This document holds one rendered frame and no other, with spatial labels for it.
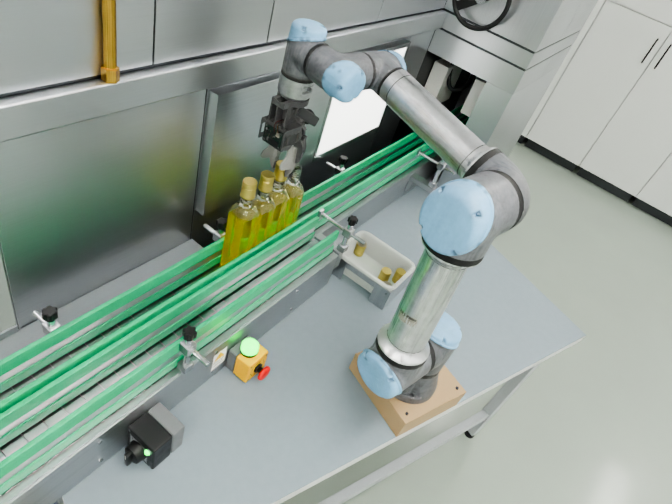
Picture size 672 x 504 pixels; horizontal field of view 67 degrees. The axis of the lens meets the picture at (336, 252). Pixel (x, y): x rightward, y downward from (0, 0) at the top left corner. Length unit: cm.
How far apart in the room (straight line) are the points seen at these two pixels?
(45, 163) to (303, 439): 79
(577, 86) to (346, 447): 402
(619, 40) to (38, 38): 429
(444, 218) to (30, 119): 67
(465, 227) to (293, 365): 70
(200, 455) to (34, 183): 64
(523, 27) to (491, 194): 121
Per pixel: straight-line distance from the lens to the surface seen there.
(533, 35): 201
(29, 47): 93
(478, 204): 83
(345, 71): 101
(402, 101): 107
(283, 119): 117
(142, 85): 104
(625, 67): 477
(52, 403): 111
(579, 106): 487
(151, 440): 114
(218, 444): 123
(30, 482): 108
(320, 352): 141
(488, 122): 210
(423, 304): 97
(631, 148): 489
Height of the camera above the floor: 185
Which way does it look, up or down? 40 degrees down
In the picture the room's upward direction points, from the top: 20 degrees clockwise
